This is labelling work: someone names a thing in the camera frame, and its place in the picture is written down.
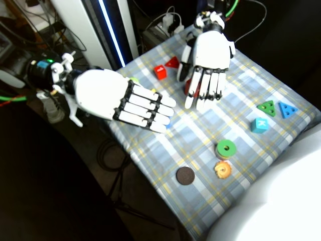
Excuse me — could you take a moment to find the green cable of arm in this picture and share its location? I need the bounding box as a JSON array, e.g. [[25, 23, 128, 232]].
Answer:
[[0, 94, 28, 102], [225, 0, 239, 18]]

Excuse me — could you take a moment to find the blue plaid cloth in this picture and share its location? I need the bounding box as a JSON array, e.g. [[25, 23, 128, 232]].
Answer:
[[104, 22, 315, 241]]

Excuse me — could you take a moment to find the yellow toy biscuit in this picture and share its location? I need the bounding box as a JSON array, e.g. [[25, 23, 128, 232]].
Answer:
[[214, 161, 232, 179]]

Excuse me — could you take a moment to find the white pillar with blue light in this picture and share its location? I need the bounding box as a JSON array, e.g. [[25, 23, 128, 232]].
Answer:
[[50, 0, 139, 70]]

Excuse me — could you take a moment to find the dark brown toy cookie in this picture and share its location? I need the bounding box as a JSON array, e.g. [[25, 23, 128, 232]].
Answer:
[[176, 166, 196, 186]]

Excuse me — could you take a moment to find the red triangle with three holes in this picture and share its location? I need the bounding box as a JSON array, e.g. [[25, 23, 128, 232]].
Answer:
[[165, 56, 181, 70]]

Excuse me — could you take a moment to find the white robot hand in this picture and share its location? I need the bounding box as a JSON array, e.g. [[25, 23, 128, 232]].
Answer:
[[177, 31, 236, 111], [74, 68, 177, 134]]

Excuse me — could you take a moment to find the white robot body shell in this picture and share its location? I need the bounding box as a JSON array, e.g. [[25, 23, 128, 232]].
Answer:
[[207, 129, 321, 241]]

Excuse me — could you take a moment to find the blue cube with letter K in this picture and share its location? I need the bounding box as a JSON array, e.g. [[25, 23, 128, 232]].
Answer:
[[251, 117, 269, 134]]

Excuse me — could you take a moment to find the coiled black cable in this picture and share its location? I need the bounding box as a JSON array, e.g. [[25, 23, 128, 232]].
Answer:
[[96, 138, 131, 173]]

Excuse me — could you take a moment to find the green ring toy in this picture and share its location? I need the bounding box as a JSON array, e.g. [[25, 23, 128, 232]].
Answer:
[[216, 140, 237, 157]]

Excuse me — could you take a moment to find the blue triangle with three holes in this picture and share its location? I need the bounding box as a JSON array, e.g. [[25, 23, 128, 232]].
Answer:
[[278, 101, 298, 119]]

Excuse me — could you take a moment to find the black tripod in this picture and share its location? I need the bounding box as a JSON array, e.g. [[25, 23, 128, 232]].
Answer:
[[104, 163, 176, 231]]

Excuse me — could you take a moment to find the red cube with number 1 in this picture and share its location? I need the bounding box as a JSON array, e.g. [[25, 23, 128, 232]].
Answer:
[[153, 64, 168, 81]]

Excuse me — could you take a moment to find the white power strip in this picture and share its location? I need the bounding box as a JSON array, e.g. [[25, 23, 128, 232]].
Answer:
[[160, 13, 185, 35]]

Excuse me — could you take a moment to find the green triangle with three holes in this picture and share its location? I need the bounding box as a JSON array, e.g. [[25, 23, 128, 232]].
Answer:
[[256, 100, 276, 117]]

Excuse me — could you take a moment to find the tall red rectangular block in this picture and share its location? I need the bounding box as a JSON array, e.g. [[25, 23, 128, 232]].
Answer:
[[184, 78, 202, 98]]

